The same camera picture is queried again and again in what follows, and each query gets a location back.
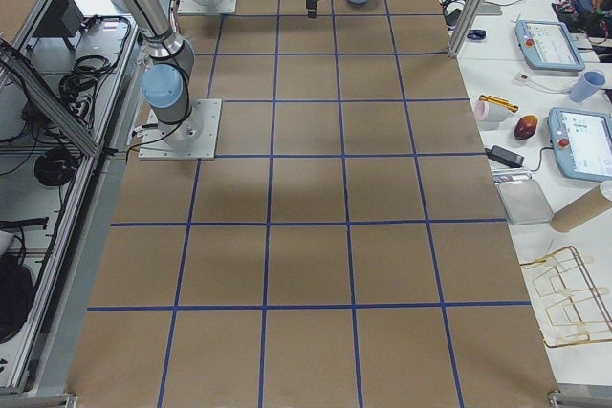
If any aluminium frame post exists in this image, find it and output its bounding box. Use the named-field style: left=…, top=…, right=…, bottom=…
left=447, top=0, right=508, bottom=59

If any far teach pendant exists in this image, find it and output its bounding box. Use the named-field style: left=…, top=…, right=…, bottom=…
left=514, top=20, right=585, bottom=72

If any teach pendant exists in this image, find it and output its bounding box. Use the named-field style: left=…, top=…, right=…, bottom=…
left=548, top=107, right=611, bottom=182
left=514, top=20, right=585, bottom=72

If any red mango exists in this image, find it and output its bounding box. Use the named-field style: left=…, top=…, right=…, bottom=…
left=514, top=115, right=538, bottom=140

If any silver metal tray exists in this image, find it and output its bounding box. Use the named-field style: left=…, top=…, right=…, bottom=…
left=496, top=179, right=553, bottom=225

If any pink cup with gold handle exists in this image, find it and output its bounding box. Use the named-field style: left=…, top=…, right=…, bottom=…
left=473, top=95, right=519, bottom=122

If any light blue plastic cup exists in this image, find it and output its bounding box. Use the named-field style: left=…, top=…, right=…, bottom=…
left=569, top=70, right=606, bottom=103

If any cardboard tube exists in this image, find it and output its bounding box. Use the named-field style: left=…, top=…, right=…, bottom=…
left=550, top=181, right=611, bottom=232

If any near teach pendant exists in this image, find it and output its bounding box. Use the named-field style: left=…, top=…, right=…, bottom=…
left=548, top=107, right=611, bottom=182

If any black power adapter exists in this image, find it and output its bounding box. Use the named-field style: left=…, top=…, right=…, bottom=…
left=485, top=145, right=524, bottom=168

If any gold wire rack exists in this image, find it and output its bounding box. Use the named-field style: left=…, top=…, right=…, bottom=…
left=520, top=246, right=611, bottom=349

